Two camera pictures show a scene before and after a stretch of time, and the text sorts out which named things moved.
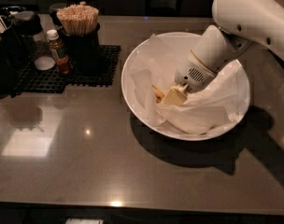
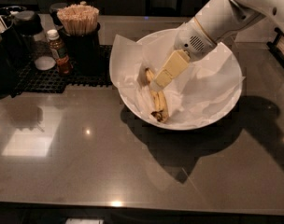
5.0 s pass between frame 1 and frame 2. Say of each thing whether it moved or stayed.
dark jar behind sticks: stayed
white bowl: moved
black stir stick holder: stayed
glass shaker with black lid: stayed
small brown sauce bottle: stayed
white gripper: moved
